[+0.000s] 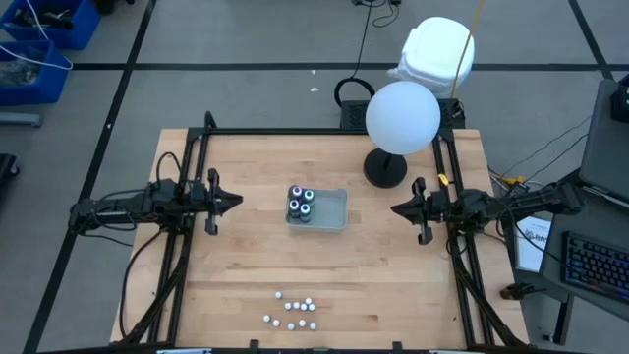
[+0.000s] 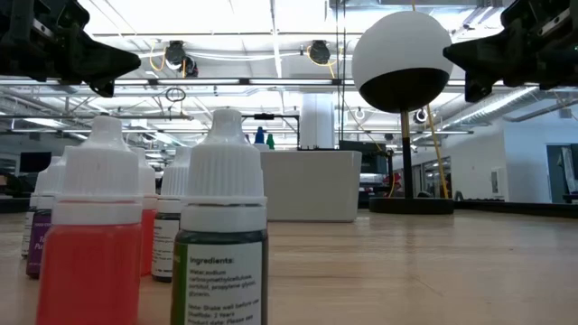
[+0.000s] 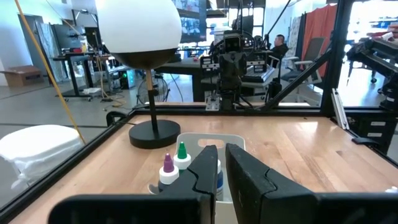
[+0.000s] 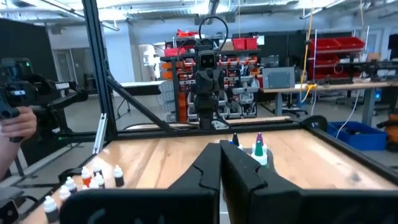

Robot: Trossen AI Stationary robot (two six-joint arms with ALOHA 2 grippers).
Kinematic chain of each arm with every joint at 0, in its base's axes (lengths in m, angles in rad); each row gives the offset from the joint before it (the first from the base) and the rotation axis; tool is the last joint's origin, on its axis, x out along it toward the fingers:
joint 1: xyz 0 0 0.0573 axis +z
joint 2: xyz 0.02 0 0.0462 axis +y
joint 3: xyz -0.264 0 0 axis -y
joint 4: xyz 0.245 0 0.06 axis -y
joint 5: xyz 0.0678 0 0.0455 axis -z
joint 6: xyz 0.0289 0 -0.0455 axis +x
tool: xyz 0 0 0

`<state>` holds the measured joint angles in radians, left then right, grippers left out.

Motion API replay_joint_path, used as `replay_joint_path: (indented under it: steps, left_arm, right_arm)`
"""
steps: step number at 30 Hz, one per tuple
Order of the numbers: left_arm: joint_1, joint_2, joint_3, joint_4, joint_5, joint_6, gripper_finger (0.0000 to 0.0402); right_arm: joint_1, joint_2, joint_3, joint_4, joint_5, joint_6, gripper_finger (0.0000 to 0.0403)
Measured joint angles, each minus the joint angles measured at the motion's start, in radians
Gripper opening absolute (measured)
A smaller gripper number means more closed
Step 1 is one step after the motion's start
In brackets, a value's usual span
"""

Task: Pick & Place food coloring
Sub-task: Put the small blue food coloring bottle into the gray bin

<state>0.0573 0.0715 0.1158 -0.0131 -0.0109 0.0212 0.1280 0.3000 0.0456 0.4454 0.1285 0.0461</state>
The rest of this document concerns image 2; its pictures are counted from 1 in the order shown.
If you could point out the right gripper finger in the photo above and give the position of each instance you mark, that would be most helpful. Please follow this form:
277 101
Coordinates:
478 49

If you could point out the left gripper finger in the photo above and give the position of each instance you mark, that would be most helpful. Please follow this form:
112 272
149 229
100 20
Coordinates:
99 58

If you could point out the purple Chefmaster colour bottle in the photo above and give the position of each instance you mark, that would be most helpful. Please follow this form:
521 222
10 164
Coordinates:
247 138

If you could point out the blue Chefmaster colour bottle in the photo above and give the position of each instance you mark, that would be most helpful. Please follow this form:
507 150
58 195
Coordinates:
259 135

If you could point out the green Chefmaster colour bottle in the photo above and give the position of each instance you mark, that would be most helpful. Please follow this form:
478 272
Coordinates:
270 141

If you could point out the purple small dropper bottle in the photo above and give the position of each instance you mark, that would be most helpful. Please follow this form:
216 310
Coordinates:
38 244

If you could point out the white plastic storage bin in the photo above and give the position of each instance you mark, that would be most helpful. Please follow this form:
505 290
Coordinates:
311 185

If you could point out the green small dropper bottle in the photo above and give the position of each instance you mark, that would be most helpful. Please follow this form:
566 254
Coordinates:
221 280

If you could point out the white globe table lamp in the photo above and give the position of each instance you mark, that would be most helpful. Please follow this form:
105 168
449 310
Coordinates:
397 40

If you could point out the black flat screen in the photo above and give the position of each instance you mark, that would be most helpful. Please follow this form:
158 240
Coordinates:
35 161

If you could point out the orange small dropper bottle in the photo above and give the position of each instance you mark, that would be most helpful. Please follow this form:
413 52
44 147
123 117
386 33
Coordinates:
148 234

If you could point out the dark blue small dropper bottle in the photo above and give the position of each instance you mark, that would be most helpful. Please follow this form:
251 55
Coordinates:
165 244

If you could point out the orange-red small dropper bottle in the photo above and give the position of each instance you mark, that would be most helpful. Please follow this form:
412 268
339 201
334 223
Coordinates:
90 271

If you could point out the black metal rack frame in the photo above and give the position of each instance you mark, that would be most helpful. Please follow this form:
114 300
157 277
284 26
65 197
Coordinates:
271 116

